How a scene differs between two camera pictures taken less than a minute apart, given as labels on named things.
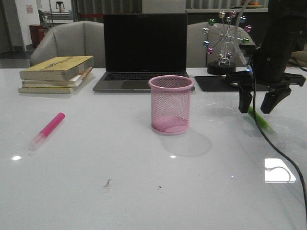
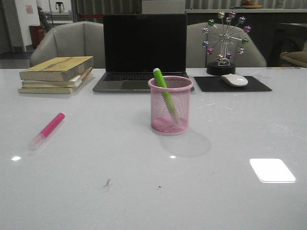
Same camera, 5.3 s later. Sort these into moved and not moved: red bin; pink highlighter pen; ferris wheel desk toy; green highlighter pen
Moved: green highlighter pen
Not moved: pink highlighter pen; red bin; ferris wheel desk toy
